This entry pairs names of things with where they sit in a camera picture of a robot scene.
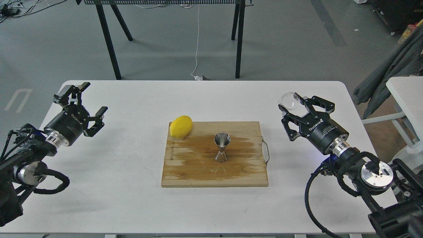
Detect white side table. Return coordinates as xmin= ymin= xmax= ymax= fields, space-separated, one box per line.
xmin=362 ymin=76 xmax=423 ymax=173

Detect wooden cutting board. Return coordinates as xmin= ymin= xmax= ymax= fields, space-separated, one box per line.
xmin=161 ymin=121 xmax=269 ymax=188

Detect steel double jigger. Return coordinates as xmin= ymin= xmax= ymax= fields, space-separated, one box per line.
xmin=214 ymin=132 xmax=231 ymax=163

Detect yellow lemon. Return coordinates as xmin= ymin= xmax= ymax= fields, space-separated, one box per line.
xmin=170 ymin=115 xmax=193 ymax=139

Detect black floor cables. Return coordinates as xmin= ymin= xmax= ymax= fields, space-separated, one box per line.
xmin=0 ymin=0 xmax=66 ymax=23

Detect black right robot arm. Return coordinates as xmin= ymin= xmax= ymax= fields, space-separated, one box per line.
xmin=278 ymin=92 xmax=423 ymax=238

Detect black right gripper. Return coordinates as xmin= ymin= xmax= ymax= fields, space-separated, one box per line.
xmin=281 ymin=95 xmax=349 ymax=155

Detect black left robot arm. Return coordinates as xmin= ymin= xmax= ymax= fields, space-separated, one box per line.
xmin=0 ymin=82 xmax=108 ymax=226

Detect black metal frame table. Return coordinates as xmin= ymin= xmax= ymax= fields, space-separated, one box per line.
xmin=76 ymin=0 xmax=253 ymax=80

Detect small clear glass cup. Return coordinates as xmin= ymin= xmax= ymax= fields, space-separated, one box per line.
xmin=278 ymin=92 xmax=300 ymax=110

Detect white hanging cable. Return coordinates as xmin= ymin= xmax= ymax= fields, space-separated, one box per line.
xmin=190 ymin=5 xmax=203 ymax=80

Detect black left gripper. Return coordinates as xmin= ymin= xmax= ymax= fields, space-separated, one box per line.
xmin=44 ymin=82 xmax=108 ymax=146

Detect grey jacket on chair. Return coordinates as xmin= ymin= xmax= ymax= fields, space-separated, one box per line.
xmin=353 ymin=26 xmax=423 ymax=119

